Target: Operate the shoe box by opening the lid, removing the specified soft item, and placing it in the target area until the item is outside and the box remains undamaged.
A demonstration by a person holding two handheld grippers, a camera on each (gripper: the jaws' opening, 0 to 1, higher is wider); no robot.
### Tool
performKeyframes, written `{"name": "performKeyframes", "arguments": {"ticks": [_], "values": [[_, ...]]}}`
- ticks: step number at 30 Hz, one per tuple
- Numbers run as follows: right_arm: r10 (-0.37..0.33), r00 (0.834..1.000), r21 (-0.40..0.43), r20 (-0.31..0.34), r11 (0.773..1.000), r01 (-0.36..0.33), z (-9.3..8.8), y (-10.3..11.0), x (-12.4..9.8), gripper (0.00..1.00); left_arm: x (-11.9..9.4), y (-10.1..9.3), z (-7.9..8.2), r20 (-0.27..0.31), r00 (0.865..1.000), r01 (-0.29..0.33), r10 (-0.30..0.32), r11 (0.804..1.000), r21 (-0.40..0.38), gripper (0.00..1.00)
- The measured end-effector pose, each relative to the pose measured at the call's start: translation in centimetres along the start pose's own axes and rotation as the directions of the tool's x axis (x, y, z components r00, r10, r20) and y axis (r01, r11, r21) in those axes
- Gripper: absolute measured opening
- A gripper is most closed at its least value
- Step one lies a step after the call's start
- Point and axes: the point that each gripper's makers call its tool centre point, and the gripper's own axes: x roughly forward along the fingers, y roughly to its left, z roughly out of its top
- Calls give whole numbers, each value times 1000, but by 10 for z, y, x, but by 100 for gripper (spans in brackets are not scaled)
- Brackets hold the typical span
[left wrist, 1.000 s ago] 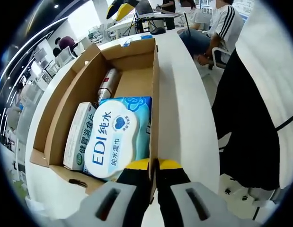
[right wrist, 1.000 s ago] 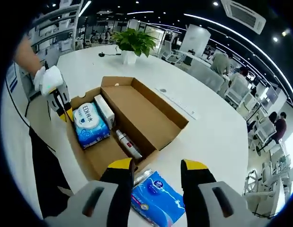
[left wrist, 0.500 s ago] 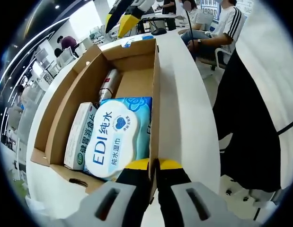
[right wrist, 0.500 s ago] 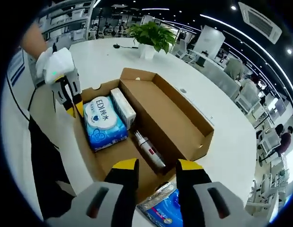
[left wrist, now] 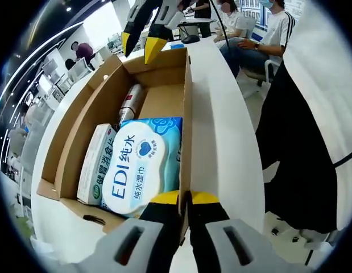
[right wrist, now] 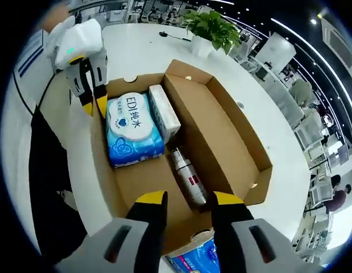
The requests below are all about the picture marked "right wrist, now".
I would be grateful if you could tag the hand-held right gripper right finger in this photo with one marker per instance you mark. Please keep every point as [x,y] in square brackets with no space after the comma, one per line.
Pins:
[229,227]

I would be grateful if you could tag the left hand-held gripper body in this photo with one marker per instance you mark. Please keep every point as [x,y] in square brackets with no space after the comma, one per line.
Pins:
[79,39]

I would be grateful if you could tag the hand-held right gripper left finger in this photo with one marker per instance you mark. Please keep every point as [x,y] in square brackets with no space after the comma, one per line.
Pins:
[90,250]

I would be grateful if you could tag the bright blue soft wipes pack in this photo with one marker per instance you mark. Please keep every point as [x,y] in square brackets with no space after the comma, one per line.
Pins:
[192,258]

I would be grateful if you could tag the light blue soft wipes pack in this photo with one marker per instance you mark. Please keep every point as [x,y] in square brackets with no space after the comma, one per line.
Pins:
[130,122]

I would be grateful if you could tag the silver red bottle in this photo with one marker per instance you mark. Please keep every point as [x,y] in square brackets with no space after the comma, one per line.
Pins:
[190,179]

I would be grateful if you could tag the white medicine box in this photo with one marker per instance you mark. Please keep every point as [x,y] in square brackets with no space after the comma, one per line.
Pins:
[164,113]

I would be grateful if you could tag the brown cardboard shoe box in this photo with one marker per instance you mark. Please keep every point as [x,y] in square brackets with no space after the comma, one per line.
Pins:
[153,182]

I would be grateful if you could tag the green potted plant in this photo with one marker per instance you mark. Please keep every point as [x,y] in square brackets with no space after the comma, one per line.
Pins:
[212,22]

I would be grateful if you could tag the white background desk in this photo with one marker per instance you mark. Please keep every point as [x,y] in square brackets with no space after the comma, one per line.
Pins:
[289,105]

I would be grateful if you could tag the white pillar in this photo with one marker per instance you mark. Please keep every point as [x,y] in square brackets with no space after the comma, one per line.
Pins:
[275,51]

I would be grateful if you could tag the ceiling air conditioner vent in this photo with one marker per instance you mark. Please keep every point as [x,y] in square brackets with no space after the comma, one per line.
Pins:
[339,48]

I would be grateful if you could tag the blue white wall poster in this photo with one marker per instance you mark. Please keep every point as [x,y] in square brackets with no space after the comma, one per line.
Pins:
[30,57]

